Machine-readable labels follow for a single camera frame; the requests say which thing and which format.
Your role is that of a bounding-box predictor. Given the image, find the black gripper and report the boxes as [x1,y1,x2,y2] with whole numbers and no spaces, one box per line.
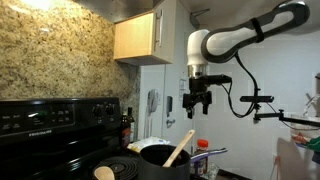
[182,76,214,120]

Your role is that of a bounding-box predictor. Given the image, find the red capped chili flake bottle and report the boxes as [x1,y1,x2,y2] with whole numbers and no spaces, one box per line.
[194,138,210,177]

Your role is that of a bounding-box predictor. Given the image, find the light wooden stirring spatula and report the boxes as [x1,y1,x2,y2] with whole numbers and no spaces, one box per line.
[162,129,196,168]

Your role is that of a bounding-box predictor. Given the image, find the small black capped spice bottle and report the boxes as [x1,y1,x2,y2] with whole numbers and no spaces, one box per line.
[190,158,202,177]

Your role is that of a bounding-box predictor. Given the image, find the black cooking pot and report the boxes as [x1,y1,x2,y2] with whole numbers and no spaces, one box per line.
[137,144,229,180]

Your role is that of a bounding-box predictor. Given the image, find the black electric stove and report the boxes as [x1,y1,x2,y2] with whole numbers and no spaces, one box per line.
[0,96,142,180]

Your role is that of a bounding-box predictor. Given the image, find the white paper notice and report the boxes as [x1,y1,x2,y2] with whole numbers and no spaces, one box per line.
[178,77,188,102]

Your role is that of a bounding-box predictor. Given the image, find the dark door lock plate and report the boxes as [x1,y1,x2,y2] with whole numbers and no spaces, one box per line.
[166,95,174,118]

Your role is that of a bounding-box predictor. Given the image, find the silver door lever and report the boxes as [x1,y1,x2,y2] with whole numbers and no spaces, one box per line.
[165,118,177,130]

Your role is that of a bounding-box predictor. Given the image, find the white door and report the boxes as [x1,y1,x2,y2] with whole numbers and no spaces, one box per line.
[164,0,198,154]

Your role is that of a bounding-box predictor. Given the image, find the white plastic bag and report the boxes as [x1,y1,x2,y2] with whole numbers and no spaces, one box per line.
[126,136,171,154]

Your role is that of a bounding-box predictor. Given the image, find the dark olive oil bottle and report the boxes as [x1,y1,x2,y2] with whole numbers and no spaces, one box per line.
[127,106,136,143]

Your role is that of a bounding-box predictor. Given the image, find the dark bottle orange label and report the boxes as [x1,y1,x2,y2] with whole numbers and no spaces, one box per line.
[120,113,132,150]

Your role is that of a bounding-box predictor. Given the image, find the grey door closer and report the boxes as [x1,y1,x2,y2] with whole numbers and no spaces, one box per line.
[189,7,211,30]

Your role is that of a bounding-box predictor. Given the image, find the black coil burner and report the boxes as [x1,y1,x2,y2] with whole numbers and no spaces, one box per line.
[94,155,141,180]

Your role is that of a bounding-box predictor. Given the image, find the clear bowl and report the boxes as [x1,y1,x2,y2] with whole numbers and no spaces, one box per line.
[288,113,320,140]

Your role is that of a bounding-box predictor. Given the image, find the white panel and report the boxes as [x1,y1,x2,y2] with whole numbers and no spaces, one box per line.
[275,136,320,180]

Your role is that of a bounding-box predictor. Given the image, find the green object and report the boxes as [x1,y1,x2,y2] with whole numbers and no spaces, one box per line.
[305,135,320,153]

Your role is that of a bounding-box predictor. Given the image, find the steel range hood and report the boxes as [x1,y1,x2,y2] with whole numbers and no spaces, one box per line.
[73,0,165,24]

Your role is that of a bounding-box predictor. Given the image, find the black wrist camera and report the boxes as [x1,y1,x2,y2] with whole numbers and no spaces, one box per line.
[203,74,233,85]

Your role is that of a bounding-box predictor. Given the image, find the grey wall phone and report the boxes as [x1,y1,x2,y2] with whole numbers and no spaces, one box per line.
[147,88,161,114]

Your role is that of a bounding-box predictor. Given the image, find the black bar camera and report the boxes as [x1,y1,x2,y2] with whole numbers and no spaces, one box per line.
[239,95,275,103]

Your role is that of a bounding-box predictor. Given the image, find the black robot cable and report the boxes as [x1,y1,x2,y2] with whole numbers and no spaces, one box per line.
[220,52,263,120]

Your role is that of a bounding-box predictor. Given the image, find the silver cabinet handle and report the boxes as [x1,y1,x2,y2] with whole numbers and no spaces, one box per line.
[153,8,165,52]

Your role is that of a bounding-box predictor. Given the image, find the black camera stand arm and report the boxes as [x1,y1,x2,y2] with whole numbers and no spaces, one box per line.
[252,101,320,128]

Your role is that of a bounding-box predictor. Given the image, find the light wooden wall cabinet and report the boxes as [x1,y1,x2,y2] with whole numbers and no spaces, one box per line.
[113,0,178,66]

